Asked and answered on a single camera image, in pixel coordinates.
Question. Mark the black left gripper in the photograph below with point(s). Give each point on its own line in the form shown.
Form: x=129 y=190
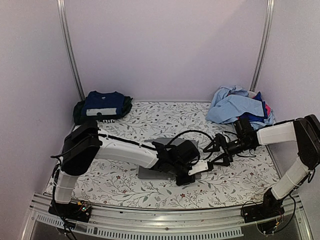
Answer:
x=182 y=181

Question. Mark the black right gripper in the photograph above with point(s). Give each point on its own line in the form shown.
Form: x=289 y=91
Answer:
x=219 y=142

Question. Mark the grey button-up shirt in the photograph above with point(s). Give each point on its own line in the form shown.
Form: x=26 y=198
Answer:
x=150 y=174

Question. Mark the floral patterned table cloth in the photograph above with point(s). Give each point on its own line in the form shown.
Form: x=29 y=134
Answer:
x=117 y=183

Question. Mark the royal blue garment in basket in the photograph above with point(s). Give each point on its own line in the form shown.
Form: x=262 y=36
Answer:
x=265 y=107

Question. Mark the light blue shirt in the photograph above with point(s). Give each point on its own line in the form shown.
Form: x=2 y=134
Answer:
x=232 y=103

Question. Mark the left robot arm white sleeves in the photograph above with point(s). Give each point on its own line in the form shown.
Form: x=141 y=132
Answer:
x=88 y=142

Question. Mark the robot arm white sleeves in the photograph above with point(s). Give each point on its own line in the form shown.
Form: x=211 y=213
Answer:
x=296 y=141
x=88 y=142

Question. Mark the right robot arm white sleeves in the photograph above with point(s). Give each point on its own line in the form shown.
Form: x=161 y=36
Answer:
x=296 y=141

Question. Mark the dark green plaid garment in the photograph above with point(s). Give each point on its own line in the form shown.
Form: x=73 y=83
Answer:
x=79 y=119

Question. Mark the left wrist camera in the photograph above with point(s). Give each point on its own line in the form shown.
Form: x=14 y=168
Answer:
x=199 y=167

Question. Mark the aluminium front rail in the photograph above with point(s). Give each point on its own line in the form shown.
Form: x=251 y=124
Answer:
x=123 y=223

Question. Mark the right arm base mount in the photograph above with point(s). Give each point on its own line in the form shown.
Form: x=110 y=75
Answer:
x=269 y=208

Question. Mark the right aluminium frame post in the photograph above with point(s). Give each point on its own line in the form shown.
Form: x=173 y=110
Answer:
x=264 y=43

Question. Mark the aluminium frame post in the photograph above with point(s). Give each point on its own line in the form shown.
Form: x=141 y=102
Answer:
x=264 y=43
x=69 y=48

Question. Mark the left aluminium frame post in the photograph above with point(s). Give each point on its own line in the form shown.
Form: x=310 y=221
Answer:
x=69 y=48

